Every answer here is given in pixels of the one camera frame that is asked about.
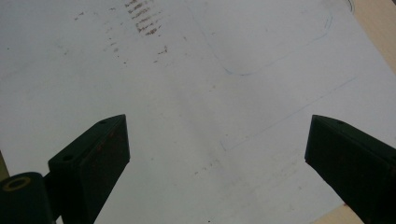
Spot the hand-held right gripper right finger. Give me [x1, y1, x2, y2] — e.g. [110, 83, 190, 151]
[304, 114, 396, 224]

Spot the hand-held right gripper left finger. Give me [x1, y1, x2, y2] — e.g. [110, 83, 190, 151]
[47, 113, 132, 224]

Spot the white table mat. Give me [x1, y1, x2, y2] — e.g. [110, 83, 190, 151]
[0, 0, 396, 224]

